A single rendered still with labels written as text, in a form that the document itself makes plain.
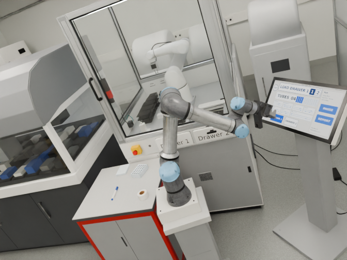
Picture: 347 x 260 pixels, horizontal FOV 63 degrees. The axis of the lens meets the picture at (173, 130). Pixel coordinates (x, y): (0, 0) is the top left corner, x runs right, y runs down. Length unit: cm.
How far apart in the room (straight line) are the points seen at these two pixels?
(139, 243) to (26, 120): 121
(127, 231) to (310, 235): 134
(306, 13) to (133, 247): 426
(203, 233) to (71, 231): 161
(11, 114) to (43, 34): 430
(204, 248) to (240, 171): 77
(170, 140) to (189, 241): 64
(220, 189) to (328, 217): 82
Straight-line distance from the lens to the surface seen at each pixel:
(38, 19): 649
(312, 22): 523
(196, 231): 180
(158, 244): 217
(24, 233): 341
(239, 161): 234
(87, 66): 219
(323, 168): 207
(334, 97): 173
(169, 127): 160
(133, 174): 222
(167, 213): 170
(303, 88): 185
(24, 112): 229
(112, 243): 229
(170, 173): 158
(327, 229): 244
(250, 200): 261
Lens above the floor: 193
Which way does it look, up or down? 26 degrees down
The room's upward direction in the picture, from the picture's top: 21 degrees counter-clockwise
